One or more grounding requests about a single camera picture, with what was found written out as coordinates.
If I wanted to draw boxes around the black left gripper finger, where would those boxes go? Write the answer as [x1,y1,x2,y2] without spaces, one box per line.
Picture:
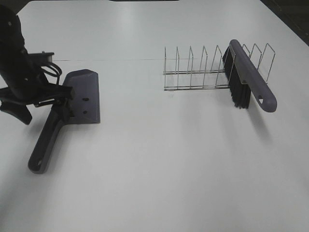
[0,101,32,125]
[33,84,74,106]

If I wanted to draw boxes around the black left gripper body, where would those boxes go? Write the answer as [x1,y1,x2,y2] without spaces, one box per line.
[0,5,48,106]

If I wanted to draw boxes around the purple plastic dustpan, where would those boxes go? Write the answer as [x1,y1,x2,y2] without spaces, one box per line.
[28,69,100,174]

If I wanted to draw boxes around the purple hand brush black bristles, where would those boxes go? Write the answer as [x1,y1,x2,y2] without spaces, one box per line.
[222,39,277,113]

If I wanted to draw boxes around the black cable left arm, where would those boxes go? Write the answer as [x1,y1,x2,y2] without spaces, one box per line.
[38,61,63,85]

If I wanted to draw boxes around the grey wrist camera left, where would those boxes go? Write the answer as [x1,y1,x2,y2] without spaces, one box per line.
[29,51,54,66]

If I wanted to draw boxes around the chrome wire dish rack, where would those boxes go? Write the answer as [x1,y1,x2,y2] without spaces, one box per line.
[163,43,276,91]

